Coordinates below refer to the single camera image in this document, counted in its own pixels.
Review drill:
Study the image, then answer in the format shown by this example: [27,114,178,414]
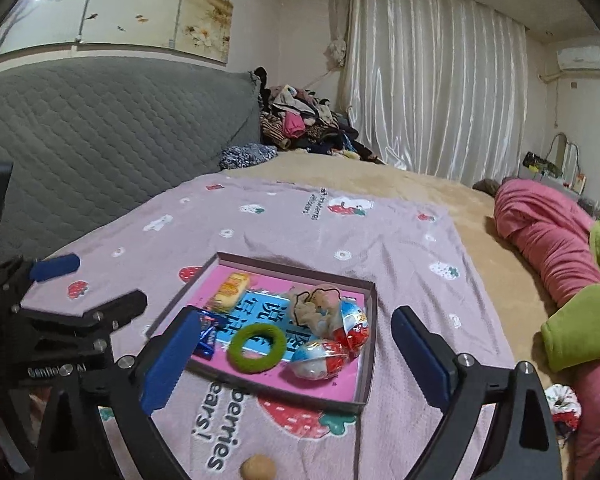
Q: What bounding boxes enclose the pile of clothes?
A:
[257,67,387,164]

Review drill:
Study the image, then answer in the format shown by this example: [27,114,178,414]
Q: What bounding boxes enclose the white arched mirror frame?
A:
[549,132,582,181]

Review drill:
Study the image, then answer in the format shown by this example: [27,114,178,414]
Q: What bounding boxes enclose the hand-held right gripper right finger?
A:
[390,305,563,480]

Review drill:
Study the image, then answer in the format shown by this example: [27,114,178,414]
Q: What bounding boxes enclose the pink strawberry printed blanket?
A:
[20,175,517,480]

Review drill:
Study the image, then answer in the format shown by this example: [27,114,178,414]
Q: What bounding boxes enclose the shallow cardboard box pink bottom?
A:
[145,252,379,414]

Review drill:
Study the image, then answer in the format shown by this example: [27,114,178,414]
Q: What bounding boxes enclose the white shiny curtain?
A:
[332,0,529,192]

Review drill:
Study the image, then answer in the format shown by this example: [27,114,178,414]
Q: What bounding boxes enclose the beige bed sheet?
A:
[230,152,581,411]

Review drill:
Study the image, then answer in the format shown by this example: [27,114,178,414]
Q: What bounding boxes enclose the dark floral cloth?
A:
[219,143,279,171]

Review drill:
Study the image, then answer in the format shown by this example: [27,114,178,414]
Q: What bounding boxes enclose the white air conditioner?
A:
[556,46,600,80]

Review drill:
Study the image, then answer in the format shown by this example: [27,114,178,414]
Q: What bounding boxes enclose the beige spotted plush toy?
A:
[286,284,342,346]

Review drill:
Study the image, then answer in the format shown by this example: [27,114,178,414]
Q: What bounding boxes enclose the small floral scrunchie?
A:
[545,384,582,438]

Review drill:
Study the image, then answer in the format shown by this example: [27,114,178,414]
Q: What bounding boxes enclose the blue cookie packet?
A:
[189,305,223,361]

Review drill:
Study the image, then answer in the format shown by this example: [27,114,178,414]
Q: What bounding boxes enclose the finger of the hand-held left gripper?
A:
[19,289,149,357]
[0,253,82,302]

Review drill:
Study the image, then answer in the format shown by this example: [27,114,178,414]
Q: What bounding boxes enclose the cluttered dresser top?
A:
[521,151,588,196]

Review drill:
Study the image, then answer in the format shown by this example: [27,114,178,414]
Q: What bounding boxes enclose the white flower curtain tie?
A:
[327,38,349,69]

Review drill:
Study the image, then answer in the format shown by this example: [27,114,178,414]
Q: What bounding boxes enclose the walnut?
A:
[240,454,276,480]

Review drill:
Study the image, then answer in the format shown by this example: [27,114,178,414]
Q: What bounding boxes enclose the pink quilt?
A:
[494,178,600,480]

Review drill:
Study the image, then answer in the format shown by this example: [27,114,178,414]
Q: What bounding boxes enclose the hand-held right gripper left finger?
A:
[35,305,206,480]

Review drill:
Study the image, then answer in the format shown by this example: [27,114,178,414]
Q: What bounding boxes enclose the green fleece blanket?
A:
[540,217,600,374]

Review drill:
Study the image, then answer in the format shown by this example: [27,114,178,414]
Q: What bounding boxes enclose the red white egg toy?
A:
[332,297,368,358]
[287,340,353,382]

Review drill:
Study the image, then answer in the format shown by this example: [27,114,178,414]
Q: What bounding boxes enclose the small yellow cake packet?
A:
[203,271,253,313]

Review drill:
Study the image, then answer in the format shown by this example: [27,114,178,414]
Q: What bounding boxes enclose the floral wall panel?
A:
[0,0,236,67]

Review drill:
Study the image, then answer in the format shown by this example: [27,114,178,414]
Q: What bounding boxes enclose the grey quilted headboard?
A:
[0,55,264,267]

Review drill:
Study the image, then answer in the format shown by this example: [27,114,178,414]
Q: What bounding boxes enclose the green fuzzy ring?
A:
[228,323,287,375]

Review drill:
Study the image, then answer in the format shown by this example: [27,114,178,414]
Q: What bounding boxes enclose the dark brown cloth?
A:
[472,178,504,197]

